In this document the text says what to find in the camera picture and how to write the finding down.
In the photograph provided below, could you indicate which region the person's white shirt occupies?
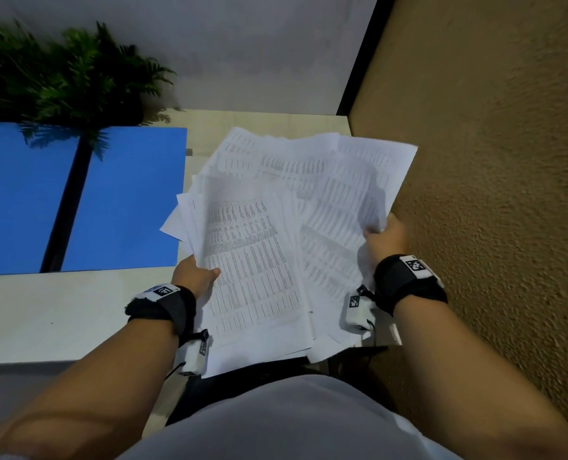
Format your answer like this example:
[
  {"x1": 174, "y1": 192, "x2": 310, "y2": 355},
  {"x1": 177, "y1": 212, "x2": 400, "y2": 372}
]
[{"x1": 121, "y1": 374, "x2": 464, "y2": 460}]

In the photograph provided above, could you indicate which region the green fern plant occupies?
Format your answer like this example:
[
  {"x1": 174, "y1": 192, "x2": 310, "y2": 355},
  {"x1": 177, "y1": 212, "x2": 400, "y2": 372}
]
[{"x1": 0, "y1": 20, "x2": 184, "y2": 161}]

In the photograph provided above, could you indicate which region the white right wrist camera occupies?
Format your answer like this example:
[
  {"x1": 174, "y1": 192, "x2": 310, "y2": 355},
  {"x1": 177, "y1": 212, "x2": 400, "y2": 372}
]
[{"x1": 344, "y1": 285, "x2": 377, "y2": 336}]

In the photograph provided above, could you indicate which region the black left wrist strap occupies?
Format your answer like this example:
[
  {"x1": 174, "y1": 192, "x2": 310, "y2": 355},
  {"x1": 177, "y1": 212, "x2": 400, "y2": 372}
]
[{"x1": 124, "y1": 284, "x2": 198, "y2": 337}]

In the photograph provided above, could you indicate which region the black right wrist strap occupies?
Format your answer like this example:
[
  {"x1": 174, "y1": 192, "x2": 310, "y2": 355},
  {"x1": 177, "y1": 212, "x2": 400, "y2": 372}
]
[{"x1": 373, "y1": 254, "x2": 448, "y2": 317}]

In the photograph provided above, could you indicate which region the person's right hand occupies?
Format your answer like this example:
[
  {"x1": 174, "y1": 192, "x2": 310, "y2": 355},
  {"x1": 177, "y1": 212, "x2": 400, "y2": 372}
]
[{"x1": 363, "y1": 213, "x2": 411, "y2": 270}]

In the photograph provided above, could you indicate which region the person's left hand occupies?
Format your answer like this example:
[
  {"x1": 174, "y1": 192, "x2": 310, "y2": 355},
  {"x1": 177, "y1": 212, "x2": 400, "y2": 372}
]
[{"x1": 171, "y1": 255, "x2": 222, "y2": 299}]

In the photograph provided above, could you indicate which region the blue mat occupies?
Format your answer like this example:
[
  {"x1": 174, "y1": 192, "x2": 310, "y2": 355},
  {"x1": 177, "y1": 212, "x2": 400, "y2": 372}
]
[
  {"x1": 0, "y1": 117, "x2": 81, "y2": 276},
  {"x1": 61, "y1": 126, "x2": 188, "y2": 272}
]

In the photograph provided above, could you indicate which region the person's left forearm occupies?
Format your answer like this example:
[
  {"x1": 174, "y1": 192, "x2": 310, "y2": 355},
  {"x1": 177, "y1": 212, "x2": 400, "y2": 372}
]
[{"x1": 0, "y1": 317, "x2": 181, "y2": 460}]

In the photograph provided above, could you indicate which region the person's right forearm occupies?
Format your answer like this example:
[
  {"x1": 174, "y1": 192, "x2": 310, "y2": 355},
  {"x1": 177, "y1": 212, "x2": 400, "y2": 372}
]
[{"x1": 392, "y1": 298, "x2": 568, "y2": 460}]

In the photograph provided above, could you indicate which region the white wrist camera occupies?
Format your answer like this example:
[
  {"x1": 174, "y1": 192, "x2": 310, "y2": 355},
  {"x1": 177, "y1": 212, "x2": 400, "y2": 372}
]
[
  {"x1": 176, "y1": 329, "x2": 211, "y2": 377},
  {"x1": 344, "y1": 285, "x2": 377, "y2": 336}
]

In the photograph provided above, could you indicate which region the black wrist strap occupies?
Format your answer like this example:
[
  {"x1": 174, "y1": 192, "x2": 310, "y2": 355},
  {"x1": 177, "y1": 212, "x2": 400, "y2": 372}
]
[
  {"x1": 373, "y1": 254, "x2": 448, "y2": 317},
  {"x1": 124, "y1": 284, "x2": 198, "y2": 337}
]

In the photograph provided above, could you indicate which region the pile of printed paper sheets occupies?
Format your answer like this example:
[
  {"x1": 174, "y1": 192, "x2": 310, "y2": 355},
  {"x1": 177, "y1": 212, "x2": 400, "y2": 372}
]
[{"x1": 160, "y1": 127, "x2": 419, "y2": 379}]

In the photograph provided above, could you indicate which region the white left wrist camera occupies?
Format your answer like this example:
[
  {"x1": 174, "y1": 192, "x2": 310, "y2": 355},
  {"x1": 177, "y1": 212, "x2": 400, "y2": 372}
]
[{"x1": 176, "y1": 329, "x2": 211, "y2": 377}]

